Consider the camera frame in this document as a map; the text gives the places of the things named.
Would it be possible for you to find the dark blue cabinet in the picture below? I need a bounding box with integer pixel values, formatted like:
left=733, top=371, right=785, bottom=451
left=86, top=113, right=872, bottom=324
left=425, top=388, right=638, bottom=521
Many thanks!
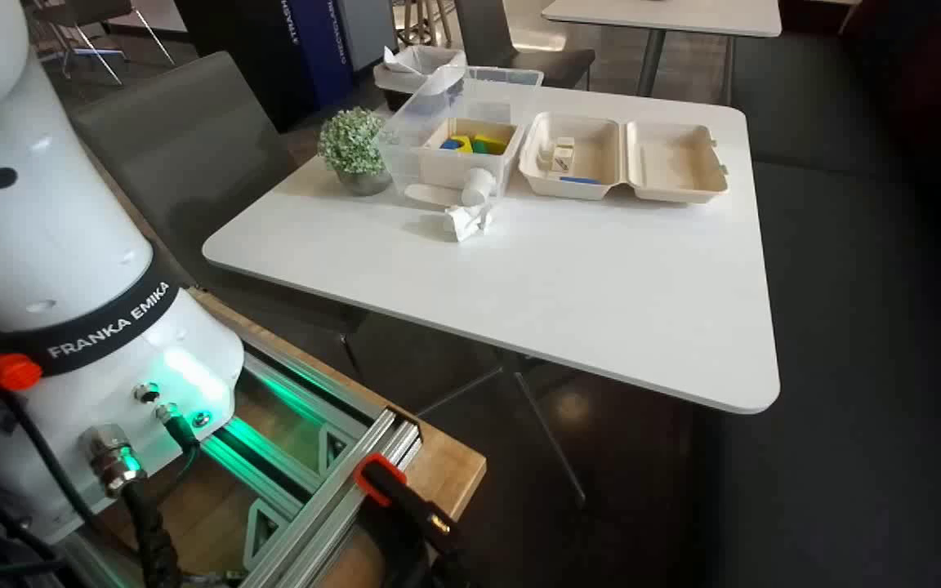
left=173, top=0, right=400, bottom=133

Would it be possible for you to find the black base cable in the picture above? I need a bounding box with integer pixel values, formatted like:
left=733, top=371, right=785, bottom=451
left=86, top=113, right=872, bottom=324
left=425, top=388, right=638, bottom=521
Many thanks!
left=0, top=330, right=206, bottom=588

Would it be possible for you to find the white toy piece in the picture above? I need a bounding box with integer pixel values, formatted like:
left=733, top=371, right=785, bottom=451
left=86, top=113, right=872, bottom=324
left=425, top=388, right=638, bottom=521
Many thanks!
left=536, top=133, right=586, bottom=180

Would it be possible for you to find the dark sofa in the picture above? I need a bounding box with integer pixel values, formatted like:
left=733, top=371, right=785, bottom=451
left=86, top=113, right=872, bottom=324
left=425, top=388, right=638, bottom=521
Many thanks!
left=697, top=30, right=941, bottom=588

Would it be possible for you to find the wooden base board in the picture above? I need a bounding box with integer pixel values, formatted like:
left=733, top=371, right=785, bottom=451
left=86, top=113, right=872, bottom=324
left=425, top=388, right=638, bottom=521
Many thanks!
left=86, top=284, right=489, bottom=588

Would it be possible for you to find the white small bottle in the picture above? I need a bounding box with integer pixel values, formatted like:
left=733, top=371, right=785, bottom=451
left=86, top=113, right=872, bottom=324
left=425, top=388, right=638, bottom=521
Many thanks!
left=456, top=166, right=503, bottom=212

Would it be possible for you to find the metal table leg frame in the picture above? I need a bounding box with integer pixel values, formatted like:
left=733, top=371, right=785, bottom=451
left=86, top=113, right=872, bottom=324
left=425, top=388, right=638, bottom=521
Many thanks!
left=332, top=308, right=594, bottom=512

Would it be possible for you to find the transparent plastic box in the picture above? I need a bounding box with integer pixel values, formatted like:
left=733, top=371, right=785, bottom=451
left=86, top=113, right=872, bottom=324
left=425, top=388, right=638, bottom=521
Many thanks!
left=375, top=63, right=549, bottom=197

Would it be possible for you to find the grey upholstered chair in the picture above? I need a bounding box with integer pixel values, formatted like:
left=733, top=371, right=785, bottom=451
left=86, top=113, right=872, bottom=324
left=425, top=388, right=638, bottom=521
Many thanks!
left=63, top=50, right=302, bottom=289

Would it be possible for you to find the white crumpled paper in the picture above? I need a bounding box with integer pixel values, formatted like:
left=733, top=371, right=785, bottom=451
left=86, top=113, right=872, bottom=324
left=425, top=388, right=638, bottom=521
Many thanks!
left=442, top=202, right=501, bottom=247

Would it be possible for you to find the aluminium profile frame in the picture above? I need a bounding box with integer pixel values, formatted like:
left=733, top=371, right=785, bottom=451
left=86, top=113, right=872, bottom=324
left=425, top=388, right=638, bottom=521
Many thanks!
left=54, top=348, right=425, bottom=588

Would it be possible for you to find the large yellow wooden brick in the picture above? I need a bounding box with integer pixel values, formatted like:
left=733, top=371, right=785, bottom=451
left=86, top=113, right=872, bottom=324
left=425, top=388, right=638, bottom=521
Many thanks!
left=468, top=130, right=510, bottom=158

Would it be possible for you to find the light wooden toy box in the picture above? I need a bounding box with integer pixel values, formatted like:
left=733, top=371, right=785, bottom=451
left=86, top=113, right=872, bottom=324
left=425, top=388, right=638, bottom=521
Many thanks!
left=415, top=115, right=524, bottom=200

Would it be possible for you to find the metal frame chair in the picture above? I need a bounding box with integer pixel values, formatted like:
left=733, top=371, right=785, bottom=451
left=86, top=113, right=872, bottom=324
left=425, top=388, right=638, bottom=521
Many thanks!
left=24, top=0, right=182, bottom=90

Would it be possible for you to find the white paper clamshell box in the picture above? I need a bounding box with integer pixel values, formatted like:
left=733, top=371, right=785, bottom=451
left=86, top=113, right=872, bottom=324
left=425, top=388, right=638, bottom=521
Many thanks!
left=515, top=108, right=733, bottom=211

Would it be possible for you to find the orange black bar clamp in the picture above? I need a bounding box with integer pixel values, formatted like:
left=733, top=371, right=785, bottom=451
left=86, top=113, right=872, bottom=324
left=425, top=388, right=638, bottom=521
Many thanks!
left=352, top=449, right=476, bottom=588

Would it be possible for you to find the red emergency button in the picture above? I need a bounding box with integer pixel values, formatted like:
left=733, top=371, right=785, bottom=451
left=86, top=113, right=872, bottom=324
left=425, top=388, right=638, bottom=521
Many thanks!
left=0, top=350, right=50, bottom=400

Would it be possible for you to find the black chair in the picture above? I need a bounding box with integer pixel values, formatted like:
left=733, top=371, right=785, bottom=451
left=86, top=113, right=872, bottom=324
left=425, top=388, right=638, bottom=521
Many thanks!
left=452, top=0, right=600, bottom=93

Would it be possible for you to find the green potted plant ball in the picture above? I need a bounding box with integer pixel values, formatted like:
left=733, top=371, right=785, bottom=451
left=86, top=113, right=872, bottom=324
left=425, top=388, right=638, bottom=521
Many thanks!
left=318, top=104, right=394, bottom=200

